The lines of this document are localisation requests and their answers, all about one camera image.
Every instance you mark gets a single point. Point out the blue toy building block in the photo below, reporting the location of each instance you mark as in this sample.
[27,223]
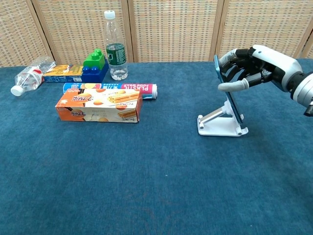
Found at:
[96,73]

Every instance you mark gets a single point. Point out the green toy building block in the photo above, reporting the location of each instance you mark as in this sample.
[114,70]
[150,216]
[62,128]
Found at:
[94,58]

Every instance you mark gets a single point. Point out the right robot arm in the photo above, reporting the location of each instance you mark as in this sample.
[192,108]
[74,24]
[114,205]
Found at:
[304,90]

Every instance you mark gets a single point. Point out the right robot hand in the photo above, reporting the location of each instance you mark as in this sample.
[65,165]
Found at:
[269,66]

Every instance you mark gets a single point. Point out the upright clear bottle green label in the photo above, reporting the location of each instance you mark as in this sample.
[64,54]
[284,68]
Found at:
[115,49]

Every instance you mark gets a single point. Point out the orange biscuit box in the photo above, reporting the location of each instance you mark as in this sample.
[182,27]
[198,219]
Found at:
[97,106]

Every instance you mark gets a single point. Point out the yellow and blue small box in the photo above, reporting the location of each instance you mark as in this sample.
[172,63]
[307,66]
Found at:
[63,73]

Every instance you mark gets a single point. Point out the lying clear bottle red label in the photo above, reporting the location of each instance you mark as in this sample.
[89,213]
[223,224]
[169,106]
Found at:
[29,77]

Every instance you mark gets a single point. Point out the plastic wrap roll box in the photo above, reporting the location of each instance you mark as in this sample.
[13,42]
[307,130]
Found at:
[137,88]

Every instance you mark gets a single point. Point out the woven rattan folding screen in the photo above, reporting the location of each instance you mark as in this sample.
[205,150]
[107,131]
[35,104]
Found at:
[171,29]

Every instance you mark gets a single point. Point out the blue table cloth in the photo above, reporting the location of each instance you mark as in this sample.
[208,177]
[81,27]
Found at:
[146,171]

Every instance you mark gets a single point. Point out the white folding phone stand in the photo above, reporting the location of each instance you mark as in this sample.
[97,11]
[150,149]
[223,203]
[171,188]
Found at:
[217,124]

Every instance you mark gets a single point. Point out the dark smartphone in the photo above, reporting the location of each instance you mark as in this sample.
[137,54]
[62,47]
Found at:
[228,88]

